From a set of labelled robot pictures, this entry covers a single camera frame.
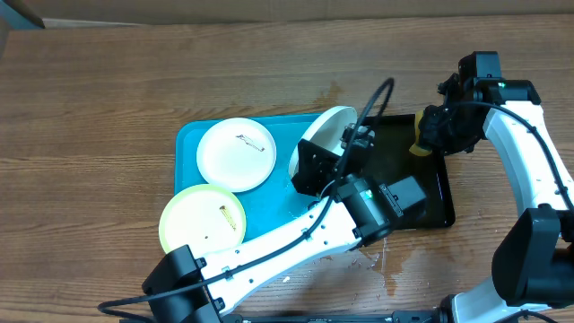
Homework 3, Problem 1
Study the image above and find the large white plate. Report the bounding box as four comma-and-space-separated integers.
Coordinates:
301, 106, 358, 159

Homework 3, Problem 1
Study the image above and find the green yellow sponge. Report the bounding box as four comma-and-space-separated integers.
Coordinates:
409, 110, 432, 157

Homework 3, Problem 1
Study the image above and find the yellow plate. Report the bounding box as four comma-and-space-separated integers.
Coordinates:
159, 184, 247, 258

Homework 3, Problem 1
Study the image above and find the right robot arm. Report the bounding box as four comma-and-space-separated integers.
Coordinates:
411, 73, 573, 322

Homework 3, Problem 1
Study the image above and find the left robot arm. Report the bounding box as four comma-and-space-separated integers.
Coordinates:
143, 132, 404, 322

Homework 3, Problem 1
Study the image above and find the blue plastic tray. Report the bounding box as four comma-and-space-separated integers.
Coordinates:
174, 113, 318, 241

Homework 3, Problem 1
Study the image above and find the black tray with water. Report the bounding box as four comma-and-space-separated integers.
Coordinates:
363, 114, 456, 230

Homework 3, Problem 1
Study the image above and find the small white plate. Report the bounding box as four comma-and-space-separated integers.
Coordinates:
196, 118, 277, 193

